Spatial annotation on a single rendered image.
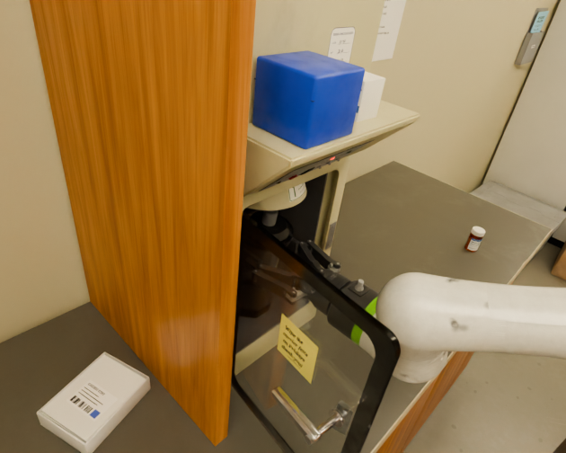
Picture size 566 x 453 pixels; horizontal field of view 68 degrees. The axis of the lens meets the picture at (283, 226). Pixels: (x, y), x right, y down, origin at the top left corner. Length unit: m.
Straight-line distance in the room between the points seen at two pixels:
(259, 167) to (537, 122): 3.19
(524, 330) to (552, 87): 3.05
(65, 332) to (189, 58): 0.77
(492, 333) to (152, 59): 0.52
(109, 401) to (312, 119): 0.64
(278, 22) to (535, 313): 0.48
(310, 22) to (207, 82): 0.23
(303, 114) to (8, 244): 0.70
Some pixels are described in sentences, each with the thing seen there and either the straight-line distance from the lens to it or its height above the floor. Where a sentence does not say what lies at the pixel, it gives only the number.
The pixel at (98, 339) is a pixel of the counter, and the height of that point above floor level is 0.94.
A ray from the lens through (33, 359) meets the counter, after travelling 1.07.
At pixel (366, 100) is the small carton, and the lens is 0.65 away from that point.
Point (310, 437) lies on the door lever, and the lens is 0.60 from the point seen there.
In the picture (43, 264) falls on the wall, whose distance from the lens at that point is 1.08.
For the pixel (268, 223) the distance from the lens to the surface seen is 0.82.
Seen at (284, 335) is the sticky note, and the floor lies 1.25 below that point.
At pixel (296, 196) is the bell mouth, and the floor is 1.33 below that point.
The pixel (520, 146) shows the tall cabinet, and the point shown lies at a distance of 3.68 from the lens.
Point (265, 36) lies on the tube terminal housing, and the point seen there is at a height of 1.62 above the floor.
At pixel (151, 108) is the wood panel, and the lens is 0.56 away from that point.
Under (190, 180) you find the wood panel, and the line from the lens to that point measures 0.53.
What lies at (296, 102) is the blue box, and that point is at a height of 1.56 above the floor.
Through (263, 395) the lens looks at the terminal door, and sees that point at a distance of 0.78.
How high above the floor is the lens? 1.72
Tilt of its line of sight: 34 degrees down
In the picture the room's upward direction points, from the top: 8 degrees clockwise
